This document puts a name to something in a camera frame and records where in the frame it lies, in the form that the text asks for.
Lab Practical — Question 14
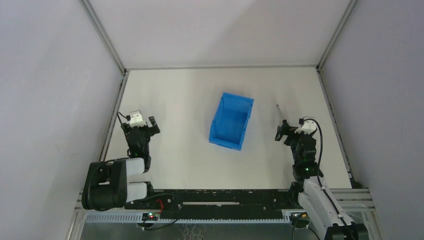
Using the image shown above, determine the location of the black yellow handled screwdriver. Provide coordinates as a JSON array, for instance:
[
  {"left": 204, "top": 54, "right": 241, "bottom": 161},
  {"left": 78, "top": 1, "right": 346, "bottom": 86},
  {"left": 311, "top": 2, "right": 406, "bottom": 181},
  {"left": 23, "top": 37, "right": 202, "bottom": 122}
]
[{"left": 276, "top": 104, "right": 285, "bottom": 121}]

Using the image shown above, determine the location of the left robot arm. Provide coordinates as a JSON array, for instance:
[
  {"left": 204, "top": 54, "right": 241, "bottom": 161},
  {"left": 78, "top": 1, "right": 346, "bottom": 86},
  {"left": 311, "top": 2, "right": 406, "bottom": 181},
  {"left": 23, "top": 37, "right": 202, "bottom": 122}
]
[{"left": 81, "top": 111, "right": 161, "bottom": 212}]

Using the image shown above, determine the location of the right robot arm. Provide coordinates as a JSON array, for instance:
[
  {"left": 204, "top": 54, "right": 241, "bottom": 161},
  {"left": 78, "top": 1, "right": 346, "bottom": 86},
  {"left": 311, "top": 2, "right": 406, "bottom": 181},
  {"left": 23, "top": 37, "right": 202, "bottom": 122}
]
[{"left": 274, "top": 117, "right": 369, "bottom": 240}]

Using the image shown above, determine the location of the blue plastic storage bin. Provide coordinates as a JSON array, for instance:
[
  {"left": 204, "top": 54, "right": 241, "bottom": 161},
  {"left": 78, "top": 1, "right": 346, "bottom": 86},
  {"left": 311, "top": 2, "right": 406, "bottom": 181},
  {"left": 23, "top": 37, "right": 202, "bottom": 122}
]
[{"left": 208, "top": 92, "right": 254, "bottom": 151}]

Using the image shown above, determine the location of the small green circuit board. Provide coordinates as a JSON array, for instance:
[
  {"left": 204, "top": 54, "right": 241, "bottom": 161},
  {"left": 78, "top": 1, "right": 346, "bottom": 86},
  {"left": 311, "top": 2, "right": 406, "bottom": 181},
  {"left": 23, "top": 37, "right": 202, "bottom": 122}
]
[{"left": 141, "top": 212, "right": 160, "bottom": 222}]

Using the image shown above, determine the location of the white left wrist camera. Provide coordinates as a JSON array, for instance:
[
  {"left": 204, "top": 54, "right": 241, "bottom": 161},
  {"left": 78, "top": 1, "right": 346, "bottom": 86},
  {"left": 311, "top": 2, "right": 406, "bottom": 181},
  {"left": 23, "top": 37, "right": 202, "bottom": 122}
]
[{"left": 129, "top": 110, "right": 147, "bottom": 128}]

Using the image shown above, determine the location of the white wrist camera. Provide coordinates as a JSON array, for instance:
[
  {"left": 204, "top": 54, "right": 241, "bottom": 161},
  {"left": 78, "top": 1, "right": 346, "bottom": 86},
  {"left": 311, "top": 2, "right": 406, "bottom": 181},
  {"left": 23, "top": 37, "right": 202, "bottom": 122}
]
[
  {"left": 129, "top": 110, "right": 147, "bottom": 128},
  {"left": 294, "top": 116, "right": 318, "bottom": 135}
]

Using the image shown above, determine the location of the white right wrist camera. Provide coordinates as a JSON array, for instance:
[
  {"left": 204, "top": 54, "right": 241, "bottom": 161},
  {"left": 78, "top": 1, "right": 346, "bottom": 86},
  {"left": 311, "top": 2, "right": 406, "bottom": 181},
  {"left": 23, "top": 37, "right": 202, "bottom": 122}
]
[{"left": 294, "top": 116, "right": 318, "bottom": 135}]

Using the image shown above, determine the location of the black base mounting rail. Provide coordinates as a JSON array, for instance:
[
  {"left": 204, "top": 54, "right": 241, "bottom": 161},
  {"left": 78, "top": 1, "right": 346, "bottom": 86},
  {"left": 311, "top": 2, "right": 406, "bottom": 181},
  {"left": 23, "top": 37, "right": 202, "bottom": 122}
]
[{"left": 124, "top": 189, "right": 301, "bottom": 222}]

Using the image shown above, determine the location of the aluminium frame front rail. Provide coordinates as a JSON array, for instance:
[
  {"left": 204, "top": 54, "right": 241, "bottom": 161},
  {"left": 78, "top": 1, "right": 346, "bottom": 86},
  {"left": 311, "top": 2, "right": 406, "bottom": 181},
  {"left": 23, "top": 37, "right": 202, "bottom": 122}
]
[{"left": 75, "top": 189, "right": 303, "bottom": 224}]

